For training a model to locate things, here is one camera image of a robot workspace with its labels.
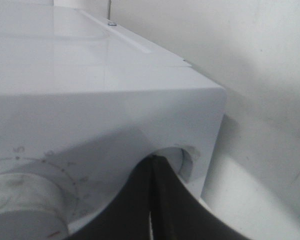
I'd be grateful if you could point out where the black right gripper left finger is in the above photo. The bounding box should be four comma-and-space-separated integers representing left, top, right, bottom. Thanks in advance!
67, 155, 154, 240

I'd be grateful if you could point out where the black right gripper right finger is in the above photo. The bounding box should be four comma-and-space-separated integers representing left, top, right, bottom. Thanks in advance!
149, 155, 248, 240

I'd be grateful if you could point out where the white round door button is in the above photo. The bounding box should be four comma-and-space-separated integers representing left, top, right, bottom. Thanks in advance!
152, 145, 200, 183

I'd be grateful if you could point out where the white lower microwave knob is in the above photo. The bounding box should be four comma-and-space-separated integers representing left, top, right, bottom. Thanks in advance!
0, 161, 79, 240

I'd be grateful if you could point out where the white microwave oven body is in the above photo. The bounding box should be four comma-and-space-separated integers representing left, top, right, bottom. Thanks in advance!
0, 0, 227, 234

